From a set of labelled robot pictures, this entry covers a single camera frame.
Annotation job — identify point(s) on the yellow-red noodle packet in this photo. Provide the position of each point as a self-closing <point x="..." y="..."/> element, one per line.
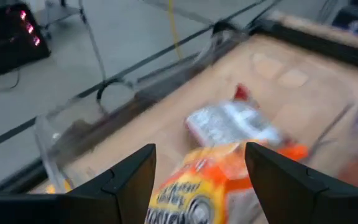
<point x="56" y="187"/>

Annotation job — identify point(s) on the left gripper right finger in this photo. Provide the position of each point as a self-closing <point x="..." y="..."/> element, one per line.
<point x="306" y="196"/>

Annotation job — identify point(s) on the silver-red noodle packet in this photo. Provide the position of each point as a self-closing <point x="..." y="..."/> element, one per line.
<point x="233" y="124"/>

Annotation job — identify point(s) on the orange instant noodle packet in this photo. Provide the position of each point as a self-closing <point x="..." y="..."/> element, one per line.
<point x="204" y="193"/>

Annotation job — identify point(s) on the grey metal cart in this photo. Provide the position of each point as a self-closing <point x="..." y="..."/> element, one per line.
<point x="73" y="12"/>

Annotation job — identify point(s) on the large clear plastic bin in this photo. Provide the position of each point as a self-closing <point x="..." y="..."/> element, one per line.
<point x="135" y="130"/>

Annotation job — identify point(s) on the black computer red lights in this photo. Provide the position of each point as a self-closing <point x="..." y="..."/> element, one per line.
<point x="11" y="40"/>

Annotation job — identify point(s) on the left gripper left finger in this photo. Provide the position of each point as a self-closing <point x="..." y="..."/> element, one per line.
<point x="104" y="202"/>

